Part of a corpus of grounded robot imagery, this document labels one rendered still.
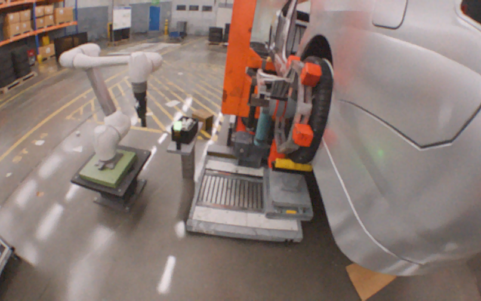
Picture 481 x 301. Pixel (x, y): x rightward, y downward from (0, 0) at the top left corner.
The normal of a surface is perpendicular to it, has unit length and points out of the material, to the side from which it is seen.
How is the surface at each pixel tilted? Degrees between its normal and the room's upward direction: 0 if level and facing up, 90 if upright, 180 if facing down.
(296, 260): 0
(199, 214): 0
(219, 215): 0
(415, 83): 90
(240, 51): 90
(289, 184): 90
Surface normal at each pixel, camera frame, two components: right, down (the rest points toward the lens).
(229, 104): -0.05, 0.59
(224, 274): 0.14, -0.79
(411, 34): -0.99, -0.14
